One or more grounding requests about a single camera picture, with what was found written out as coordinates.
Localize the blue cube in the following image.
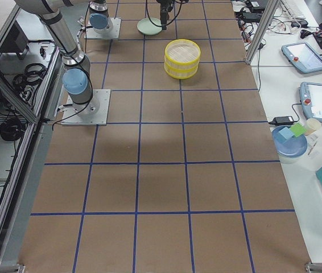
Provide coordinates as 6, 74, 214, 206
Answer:
276, 127, 294, 143

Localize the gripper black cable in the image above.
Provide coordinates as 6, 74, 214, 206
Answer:
145, 0, 190, 28

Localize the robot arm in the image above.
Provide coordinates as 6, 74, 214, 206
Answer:
15, 0, 99, 116
88, 0, 175, 33

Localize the blue plate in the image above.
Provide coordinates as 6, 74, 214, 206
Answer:
272, 126, 308, 158

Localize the yellow steamer layer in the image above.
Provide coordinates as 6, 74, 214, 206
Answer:
164, 63, 199, 80
164, 39, 201, 68

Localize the light green plate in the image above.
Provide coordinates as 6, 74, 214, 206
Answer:
137, 18, 162, 36

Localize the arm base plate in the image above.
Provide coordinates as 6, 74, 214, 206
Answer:
85, 15, 122, 40
60, 89, 111, 126

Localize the upper teach pendant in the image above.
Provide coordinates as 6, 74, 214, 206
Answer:
281, 42, 322, 74

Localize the aluminium frame post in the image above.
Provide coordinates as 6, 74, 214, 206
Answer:
245, 0, 280, 65

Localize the beige cup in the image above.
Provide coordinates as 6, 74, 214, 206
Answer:
304, 118, 321, 136

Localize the black power adapter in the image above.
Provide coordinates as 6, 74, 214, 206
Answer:
269, 116, 296, 126

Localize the teach pendant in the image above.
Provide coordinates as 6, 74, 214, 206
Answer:
299, 82, 322, 122
281, 42, 322, 74

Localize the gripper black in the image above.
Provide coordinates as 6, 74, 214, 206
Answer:
157, 0, 175, 30

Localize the green cube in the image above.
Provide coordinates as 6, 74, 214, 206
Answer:
289, 122, 307, 138

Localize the lower teach pendant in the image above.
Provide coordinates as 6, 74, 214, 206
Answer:
299, 82, 322, 122

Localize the brown paper mat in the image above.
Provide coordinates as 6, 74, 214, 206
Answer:
19, 1, 309, 272

